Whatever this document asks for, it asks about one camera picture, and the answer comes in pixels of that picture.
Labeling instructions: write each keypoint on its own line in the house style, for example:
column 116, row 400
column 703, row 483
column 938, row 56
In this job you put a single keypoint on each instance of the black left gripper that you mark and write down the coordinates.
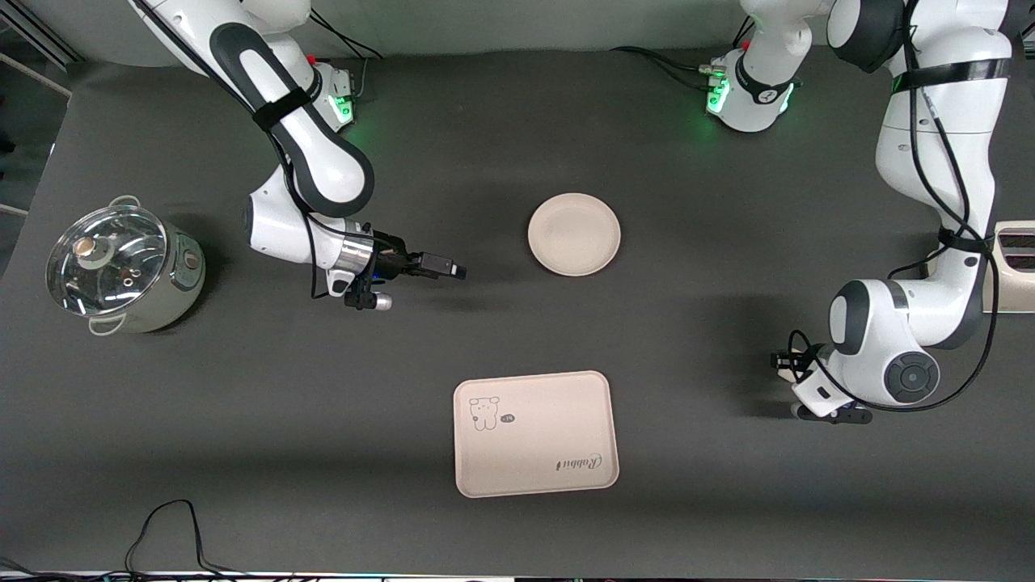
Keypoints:
column 797, row 361

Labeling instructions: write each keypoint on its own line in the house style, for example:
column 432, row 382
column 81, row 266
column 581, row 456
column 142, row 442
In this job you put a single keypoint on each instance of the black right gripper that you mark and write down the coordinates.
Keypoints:
column 390, row 264

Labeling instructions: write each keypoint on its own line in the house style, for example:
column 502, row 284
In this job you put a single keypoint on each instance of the round cream plate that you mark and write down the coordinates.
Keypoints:
column 574, row 234

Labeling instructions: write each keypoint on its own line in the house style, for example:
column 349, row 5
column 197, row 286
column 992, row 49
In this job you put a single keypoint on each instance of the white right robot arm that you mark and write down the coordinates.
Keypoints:
column 323, row 162

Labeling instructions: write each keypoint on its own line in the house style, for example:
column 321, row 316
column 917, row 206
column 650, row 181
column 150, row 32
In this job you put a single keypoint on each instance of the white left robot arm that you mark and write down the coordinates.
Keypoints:
column 930, row 162

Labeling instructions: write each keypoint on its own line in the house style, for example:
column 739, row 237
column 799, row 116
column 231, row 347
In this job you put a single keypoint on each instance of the cream tray with bear print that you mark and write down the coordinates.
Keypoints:
column 534, row 453

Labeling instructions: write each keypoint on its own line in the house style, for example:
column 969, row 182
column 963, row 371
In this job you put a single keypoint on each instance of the cream white toaster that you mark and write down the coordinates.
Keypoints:
column 1015, row 283

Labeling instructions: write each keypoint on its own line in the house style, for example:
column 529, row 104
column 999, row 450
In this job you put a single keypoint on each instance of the steel pot with glass lid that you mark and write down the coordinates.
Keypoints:
column 174, row 299

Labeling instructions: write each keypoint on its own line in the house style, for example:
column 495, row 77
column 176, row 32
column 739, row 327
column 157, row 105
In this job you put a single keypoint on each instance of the glass pot lid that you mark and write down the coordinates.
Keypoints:
column 105, row 259

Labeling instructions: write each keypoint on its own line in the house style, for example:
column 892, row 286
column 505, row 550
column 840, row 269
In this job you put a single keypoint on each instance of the metal frame rail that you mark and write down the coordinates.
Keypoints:
column 40, row 36

